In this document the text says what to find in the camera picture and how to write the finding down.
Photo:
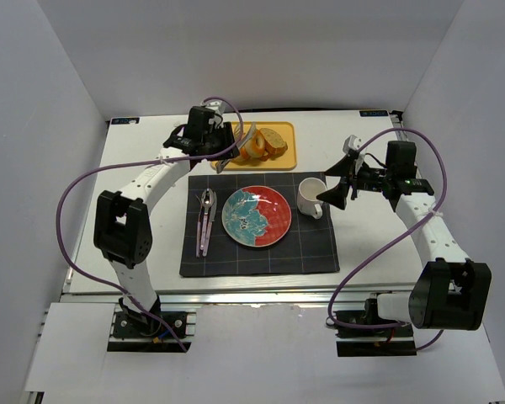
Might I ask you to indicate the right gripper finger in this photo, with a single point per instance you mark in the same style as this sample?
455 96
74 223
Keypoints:
345 168
336 196

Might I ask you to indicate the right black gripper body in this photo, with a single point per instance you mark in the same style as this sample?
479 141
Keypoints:
349 181

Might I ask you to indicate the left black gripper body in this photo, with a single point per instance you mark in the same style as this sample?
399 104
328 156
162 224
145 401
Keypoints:
225 137

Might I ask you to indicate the orange bagel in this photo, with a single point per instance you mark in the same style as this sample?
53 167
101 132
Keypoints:
254 147

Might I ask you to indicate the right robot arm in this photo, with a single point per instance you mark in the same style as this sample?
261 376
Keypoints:
451 291

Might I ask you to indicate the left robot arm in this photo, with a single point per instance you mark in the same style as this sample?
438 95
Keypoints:
122 229

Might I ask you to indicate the bread slice front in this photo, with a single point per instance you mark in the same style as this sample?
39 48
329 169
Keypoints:
269 154

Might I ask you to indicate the bread slice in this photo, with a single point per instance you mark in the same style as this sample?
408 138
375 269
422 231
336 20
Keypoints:
274 139
269 154

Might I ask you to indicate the bread slice back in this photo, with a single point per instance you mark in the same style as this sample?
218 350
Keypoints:
274 139

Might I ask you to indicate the white mug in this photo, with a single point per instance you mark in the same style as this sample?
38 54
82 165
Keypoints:
307 201

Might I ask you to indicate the dark checked placemat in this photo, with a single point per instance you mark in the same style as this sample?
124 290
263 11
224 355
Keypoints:
309 247

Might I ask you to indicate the right blue corner label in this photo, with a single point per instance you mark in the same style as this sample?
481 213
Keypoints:
373 113

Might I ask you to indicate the blue corner label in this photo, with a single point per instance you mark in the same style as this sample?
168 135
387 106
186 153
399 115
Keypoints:
373 113
125 121

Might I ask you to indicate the yellow tray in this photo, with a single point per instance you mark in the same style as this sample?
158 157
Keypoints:
283 161

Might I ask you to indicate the left blue corner label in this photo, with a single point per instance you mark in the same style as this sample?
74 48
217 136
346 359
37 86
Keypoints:
125 121

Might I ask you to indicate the red and teal plate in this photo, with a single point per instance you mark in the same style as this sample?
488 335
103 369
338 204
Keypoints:
256 216

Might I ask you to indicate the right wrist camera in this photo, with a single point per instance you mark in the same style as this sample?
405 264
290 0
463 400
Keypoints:
351 148

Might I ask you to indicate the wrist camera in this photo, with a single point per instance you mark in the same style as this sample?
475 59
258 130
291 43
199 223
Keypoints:
351 148
218 107

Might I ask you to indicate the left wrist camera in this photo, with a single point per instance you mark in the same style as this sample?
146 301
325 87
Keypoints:
218 107

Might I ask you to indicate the pink handled spoon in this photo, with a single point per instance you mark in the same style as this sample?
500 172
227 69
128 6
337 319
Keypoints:
206 219

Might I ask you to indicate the pink handled knife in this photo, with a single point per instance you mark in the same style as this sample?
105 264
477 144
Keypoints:
208 220

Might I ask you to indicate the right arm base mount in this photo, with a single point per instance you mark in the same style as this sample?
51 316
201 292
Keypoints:
360 343

